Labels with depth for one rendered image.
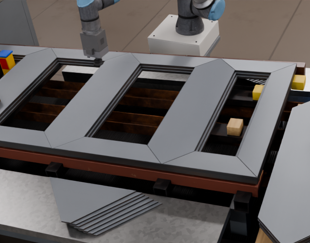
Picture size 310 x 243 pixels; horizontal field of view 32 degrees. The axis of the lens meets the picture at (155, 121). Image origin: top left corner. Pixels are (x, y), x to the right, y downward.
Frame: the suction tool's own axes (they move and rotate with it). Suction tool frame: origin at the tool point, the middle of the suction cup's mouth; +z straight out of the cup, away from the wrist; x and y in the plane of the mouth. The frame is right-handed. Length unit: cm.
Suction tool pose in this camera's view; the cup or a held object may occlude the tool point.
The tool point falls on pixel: (98, 63)
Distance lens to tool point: 234.0
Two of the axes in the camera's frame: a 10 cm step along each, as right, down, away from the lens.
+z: 1.1, 8.2, 5.6
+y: 8.6, 2.0, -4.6
